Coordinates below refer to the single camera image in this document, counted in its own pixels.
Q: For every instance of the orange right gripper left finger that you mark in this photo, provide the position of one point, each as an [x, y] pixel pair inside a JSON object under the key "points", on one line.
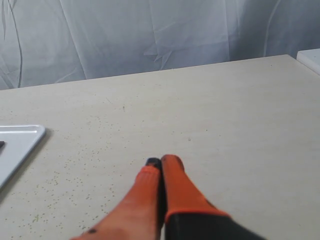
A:
{"points": [[138, 216]]}

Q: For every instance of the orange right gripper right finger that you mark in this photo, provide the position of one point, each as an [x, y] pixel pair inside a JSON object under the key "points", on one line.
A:
{"points": [[189, 215]]}

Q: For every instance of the white rectangular plastic tray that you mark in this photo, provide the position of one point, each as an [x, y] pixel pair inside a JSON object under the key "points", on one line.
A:
{"points": [[19, 141]]}

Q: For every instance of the grey fabric backdrop curtain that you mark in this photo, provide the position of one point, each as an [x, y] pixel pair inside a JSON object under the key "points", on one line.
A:
{"points": [[56, 41]]}

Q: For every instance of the white side table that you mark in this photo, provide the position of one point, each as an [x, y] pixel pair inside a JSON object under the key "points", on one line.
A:
{"points": [[310, 58]]}

